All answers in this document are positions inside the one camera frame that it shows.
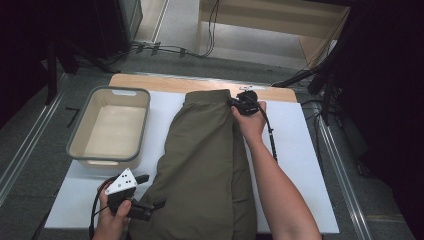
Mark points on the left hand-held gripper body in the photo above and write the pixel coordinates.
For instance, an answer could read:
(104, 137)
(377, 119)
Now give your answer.
(121, 183)

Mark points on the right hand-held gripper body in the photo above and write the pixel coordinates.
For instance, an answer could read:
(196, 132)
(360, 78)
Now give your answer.
(247, 101)

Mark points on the beige plastic basket grey rim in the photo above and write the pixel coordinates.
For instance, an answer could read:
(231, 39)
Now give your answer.
(113, 133)

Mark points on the olive green pants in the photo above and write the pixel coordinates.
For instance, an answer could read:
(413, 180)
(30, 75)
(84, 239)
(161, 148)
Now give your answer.
(200, 160)

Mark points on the person's right hand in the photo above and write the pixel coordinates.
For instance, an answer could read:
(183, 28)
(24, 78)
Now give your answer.
(251, 125)

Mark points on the person's left hand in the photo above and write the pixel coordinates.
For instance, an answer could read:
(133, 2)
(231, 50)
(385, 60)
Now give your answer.
(110, 226)

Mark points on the black metal stand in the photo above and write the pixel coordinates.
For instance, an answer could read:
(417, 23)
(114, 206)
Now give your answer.
(51, 73)
(293, 79)

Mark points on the white table cover board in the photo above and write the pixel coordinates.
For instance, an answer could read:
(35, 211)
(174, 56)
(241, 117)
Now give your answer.
(300, 160)

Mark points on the light wooden desk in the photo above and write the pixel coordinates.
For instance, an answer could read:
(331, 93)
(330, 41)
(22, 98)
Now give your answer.
(266, 25)

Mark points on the power strip with plugs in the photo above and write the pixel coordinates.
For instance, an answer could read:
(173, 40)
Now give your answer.
(155, 48)

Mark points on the black cabinet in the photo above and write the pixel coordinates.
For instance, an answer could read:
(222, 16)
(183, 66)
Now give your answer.
(113, 26)

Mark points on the dark curtain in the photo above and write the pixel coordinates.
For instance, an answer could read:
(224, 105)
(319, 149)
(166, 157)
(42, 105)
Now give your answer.
(393, 100)

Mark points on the aluminium floor rail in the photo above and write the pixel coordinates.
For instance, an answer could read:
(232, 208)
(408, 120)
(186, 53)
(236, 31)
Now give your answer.
(336, 166)
(30, 143)

